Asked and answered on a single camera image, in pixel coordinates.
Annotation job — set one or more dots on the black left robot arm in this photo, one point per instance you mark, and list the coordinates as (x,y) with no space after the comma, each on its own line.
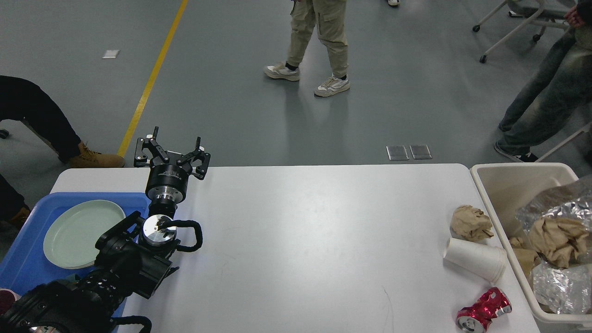
(133,255)

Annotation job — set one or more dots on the paper wad in bin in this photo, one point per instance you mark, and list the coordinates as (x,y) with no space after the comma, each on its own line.
(517,242)

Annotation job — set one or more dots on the person in grey jeans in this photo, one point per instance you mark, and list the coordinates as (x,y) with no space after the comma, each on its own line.
(562,83)

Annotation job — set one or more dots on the green plate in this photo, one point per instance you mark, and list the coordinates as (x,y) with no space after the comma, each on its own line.
(70,241)

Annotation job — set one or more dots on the brown paper bag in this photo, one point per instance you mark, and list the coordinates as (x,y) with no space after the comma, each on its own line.
(527,259)

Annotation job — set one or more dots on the crushed red can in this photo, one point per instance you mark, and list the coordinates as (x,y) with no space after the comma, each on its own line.
(478,317)

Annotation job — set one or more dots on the pink mug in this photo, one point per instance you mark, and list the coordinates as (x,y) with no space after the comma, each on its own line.
(7,299)

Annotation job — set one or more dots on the person in tan boots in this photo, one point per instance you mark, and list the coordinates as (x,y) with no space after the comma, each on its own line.
(21,99)

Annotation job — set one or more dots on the white floor tag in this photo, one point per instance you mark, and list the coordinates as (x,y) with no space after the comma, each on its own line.
(111,54)

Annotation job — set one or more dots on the aluminium foil tray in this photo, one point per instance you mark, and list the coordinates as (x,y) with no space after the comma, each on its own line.
(573,201)

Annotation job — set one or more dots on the stacked white paper cups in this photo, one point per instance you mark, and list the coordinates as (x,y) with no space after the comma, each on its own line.
(483,260)

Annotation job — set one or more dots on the crumpled brown paper ball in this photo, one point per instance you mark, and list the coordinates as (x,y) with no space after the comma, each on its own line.
(470,224)

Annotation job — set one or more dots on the beige plastic bin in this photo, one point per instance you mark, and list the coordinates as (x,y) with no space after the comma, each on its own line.
(505,188)

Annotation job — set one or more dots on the blue plastic tray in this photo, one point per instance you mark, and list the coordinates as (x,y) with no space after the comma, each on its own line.
(25,266)

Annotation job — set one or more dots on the brown paper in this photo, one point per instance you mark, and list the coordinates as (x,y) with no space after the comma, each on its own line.
(560,240)

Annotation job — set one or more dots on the clear floor plate right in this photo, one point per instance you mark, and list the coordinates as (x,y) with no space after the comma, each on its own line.
(421,152)

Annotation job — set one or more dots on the foil ball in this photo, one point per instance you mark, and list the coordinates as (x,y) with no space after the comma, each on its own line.
(564,291)

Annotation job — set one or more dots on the person in beige trousers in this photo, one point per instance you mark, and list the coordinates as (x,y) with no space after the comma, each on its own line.
(328,18)

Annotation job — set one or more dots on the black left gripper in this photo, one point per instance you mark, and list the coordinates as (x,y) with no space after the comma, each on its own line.
(169,180)

